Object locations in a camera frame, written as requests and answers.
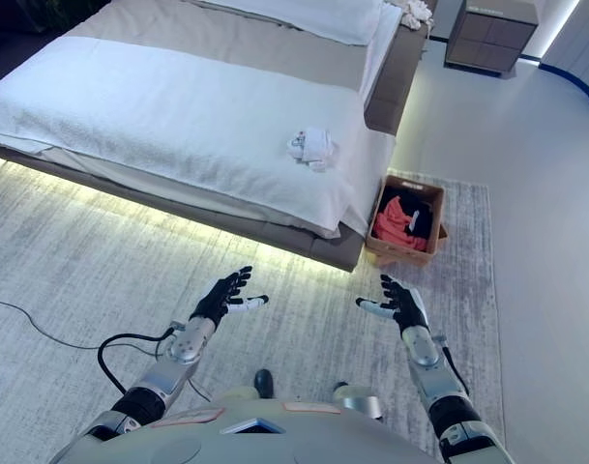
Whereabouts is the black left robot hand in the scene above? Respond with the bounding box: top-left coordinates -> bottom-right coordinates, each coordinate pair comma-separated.
189,265 -> 270,331

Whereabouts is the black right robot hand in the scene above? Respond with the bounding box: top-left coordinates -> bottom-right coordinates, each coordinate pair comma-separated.
355,274 -> 429,335

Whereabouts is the brown cardboard basket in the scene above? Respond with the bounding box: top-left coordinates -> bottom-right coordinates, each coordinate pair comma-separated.
365,174 -> 450,268

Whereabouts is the white printed clothes bundle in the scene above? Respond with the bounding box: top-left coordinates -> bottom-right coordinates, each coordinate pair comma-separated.
286,127 -> 339,173

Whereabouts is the orange garment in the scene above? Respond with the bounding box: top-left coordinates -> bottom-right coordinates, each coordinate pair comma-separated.
371,195 -> 428,251

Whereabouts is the black garment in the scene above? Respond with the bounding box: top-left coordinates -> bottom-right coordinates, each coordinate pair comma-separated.
383,193 -> 435,241

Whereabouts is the silver right robot leg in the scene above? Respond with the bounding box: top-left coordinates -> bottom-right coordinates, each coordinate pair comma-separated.
331,381 -> 385,421

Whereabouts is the grey woven rug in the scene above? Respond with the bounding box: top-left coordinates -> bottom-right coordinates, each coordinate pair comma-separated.
0,161 -> 506,464

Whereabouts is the silver robot torso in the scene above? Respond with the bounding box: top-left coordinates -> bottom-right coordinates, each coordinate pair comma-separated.
49,384 -> 445,464

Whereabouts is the white towel-covered table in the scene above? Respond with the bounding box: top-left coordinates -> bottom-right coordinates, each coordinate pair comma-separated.
0,36 -> 397,240

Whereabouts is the brown nightstand cabinet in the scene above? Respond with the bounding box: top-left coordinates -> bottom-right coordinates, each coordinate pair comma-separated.
443,0 -> 541,79

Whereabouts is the cream crumpled cloth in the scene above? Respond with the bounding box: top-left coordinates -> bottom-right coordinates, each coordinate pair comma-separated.
400,0 -> 437,31

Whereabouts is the white pillow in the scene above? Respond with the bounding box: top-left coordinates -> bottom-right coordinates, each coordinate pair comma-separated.
181,0 -> 386,47

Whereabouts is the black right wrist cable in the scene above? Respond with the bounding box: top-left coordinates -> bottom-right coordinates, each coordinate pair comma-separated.
432,333 -> 471,396

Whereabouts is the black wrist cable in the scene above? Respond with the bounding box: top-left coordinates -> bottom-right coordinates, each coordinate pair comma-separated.
97,326 -> 177,395
432,333 -> 471,396

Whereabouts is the thin black floor cable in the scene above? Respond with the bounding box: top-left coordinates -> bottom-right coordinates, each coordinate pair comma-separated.
0,297 -> 213,402

